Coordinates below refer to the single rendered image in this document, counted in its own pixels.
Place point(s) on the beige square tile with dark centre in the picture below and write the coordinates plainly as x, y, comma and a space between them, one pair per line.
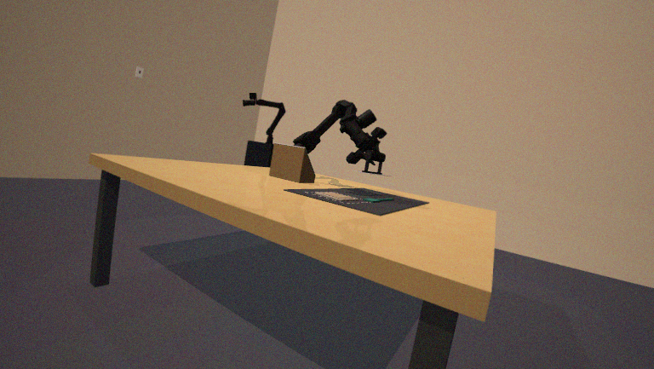
337, 196

